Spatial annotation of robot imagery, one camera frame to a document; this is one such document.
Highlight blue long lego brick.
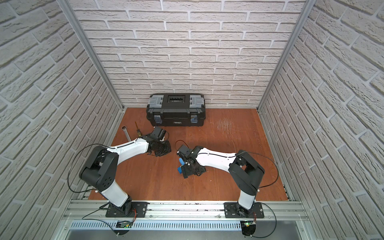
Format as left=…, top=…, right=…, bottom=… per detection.
left=178, top=158, right=185, bottom=174

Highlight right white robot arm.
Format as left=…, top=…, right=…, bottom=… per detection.
left=177, top=145, right=265, bottom=218

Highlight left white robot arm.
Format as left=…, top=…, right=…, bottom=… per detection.
left=79, top=137, right=172, bottom=217

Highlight yellow black screwdriver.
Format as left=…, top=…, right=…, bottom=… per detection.
left=135, top=122, right=142, bottom=137

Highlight black plastic toolbox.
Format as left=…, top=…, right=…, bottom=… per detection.
left=146, top=93, right=206, bottom=127

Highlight silver combination wrench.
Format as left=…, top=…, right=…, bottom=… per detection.
left=122, top=126, right=132, bottom=142

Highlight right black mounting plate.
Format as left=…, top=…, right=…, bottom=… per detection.
left=224, top=202, right=265, bottom=219

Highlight black mounting plate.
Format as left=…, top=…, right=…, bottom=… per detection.
left=106, top=202, right=149, bottom=218
left=224, top=202, right=265, bottom=219

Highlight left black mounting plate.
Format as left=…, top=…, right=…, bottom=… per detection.
left=106, top=202, right=149, bottom=218

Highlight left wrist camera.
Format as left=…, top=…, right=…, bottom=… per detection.
left=150, top=127, right=166, bottom=141

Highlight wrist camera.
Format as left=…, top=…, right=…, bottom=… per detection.
left=150, top=127, right=166, bottom=141
left=177, top=145, right=193, bottom=160

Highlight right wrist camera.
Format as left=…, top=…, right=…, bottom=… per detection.
left=177, top=145, right=193, bottom=160

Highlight white slotted cable duct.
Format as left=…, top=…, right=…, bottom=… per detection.
left=70, top=220, right=241, bottom=231

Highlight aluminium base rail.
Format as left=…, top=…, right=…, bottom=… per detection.
left=64, top=200, right=309, bottom=221

